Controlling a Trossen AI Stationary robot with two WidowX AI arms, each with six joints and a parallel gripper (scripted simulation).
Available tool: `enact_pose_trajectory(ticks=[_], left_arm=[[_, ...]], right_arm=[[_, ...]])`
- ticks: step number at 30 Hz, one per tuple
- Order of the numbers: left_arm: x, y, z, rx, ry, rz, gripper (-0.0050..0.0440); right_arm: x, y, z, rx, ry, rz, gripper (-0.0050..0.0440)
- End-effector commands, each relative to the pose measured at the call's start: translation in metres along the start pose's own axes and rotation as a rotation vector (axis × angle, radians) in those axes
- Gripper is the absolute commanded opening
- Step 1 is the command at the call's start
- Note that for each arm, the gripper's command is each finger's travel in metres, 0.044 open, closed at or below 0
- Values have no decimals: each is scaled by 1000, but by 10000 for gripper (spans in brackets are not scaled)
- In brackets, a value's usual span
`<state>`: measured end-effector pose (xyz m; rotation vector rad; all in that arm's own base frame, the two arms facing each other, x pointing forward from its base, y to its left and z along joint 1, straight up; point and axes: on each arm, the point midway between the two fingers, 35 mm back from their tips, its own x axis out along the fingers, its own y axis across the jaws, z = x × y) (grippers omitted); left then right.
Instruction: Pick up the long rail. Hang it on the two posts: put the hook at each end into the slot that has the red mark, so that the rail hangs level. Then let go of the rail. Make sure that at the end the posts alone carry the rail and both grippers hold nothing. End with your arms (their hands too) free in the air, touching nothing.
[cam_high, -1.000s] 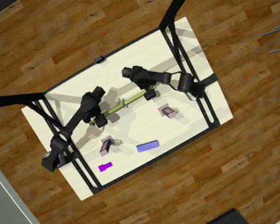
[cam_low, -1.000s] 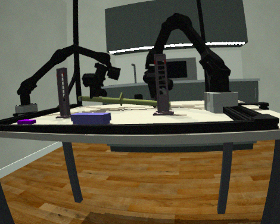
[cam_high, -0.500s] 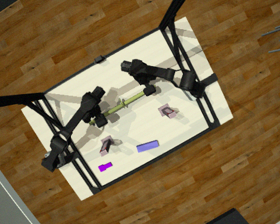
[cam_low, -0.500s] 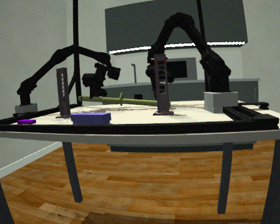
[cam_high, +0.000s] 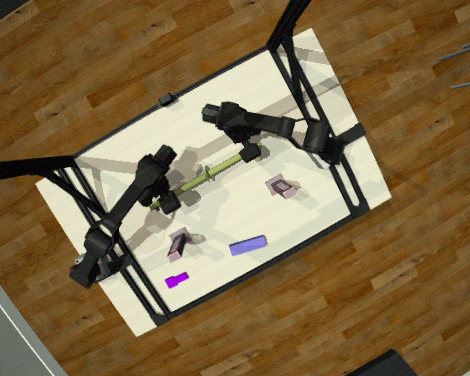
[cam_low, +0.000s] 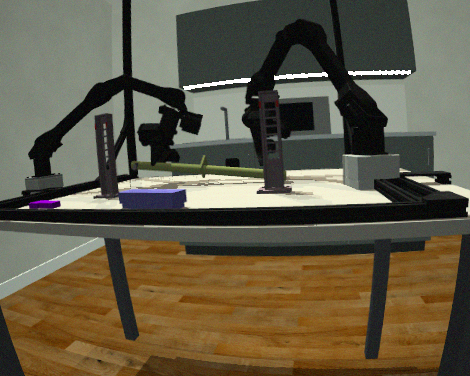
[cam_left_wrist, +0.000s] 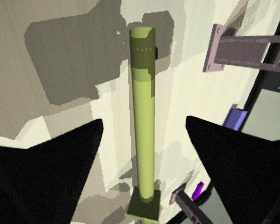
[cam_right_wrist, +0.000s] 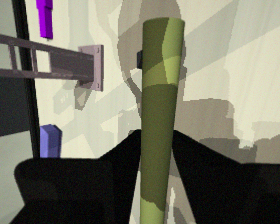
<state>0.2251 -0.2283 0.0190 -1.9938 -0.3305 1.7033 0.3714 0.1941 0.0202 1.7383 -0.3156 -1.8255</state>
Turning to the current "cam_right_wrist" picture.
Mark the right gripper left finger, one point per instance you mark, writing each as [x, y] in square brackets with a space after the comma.
[111, 182]

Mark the purple flat block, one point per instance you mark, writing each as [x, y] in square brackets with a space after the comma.
[45, 17]

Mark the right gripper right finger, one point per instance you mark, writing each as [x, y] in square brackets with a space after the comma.
[219, 193]

